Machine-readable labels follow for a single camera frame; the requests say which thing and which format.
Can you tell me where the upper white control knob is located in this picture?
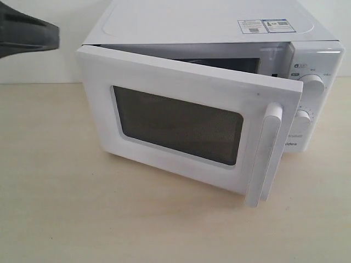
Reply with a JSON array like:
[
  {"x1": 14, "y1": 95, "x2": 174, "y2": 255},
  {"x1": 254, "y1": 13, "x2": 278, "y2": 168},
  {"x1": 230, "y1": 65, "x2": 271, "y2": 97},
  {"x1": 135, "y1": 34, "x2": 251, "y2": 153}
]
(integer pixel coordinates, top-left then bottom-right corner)
[{"x1": 299, "y1": 74, "x2": 325, "y2": 96}]

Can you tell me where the white microwave oven body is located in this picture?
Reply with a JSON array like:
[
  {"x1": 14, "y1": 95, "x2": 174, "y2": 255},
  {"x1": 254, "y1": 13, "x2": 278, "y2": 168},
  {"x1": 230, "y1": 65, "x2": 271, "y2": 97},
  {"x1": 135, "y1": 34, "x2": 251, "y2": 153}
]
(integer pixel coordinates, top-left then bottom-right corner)
[{"x1": 77, "y1": 1, "x2": 345, "y2": 152}]

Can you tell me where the white control knob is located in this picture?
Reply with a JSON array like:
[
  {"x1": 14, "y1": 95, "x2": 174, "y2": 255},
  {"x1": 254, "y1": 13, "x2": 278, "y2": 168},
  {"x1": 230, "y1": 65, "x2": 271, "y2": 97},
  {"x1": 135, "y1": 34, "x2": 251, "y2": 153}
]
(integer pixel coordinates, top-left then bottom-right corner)
[
  {"x1": 299, "y1": 74, "x2": 325, "y2": 96},
  {"x1": 294, "y1": 110, "x2": 312, "y2": 130}
]

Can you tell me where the white microwave door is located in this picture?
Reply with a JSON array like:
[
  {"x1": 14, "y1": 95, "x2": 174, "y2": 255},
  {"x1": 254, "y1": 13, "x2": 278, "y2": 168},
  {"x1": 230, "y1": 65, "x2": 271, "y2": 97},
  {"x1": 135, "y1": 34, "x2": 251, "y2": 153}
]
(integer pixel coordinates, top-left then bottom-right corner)
[{"x1": 76, "y1": 45, "x2": 303, "y2": 207}]

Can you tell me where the lower white control knob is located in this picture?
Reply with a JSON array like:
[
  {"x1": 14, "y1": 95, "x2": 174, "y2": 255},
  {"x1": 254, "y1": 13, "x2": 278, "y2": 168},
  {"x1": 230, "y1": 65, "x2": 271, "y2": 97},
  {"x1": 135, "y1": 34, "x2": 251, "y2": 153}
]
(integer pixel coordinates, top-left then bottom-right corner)
[{"x1": 294, "y1": 110, "x2": 312, "y2": 130}]

